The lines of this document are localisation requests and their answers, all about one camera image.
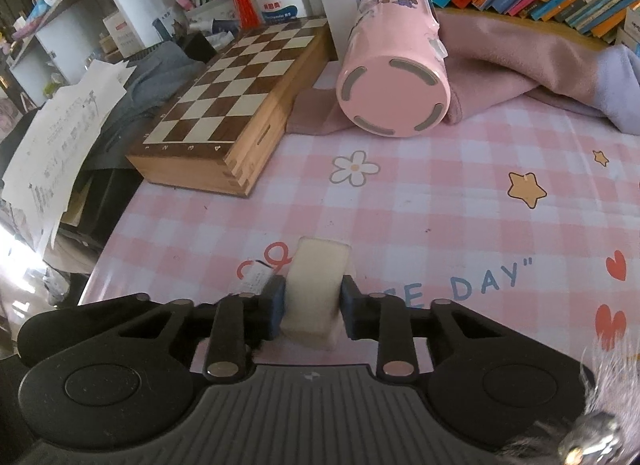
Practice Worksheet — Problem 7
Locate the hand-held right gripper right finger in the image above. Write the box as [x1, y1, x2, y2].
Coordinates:
[341, 276, 536, 382]

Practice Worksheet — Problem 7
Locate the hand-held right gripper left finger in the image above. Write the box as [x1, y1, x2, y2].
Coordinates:
[120, 276, 287, 380]

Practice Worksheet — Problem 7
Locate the white power adapter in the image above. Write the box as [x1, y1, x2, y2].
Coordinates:
[280, 237, 351, 346]

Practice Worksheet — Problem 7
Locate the pink checked tablecloth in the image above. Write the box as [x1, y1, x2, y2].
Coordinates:
[75, 57, 640, 371]

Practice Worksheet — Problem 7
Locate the pile of printed papers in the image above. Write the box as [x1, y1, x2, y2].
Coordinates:
[0, 59, 136, 253]

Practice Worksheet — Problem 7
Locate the wooden chess board box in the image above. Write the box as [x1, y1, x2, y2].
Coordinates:
[125, 15, 335, 198]

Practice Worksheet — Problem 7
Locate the pink cup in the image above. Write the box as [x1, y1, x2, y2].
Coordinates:
[336, 0, 451, 137]

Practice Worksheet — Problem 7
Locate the grey garment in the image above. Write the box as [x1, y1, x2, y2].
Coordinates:
[82, 42, 221, 168]

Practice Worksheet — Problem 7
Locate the fluffy charm with metal bell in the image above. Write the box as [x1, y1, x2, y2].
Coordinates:
[500, 335, 640, 465]

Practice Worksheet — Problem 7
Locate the pink cloth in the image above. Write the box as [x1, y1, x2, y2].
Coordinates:
[285, 10, 616, 136]

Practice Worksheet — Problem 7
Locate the white box red label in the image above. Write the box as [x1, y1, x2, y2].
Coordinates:
[102, 10, 151, 58]

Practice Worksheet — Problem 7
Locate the purple cloth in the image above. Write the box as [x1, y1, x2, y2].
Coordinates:
[597, 42, 640, 136]

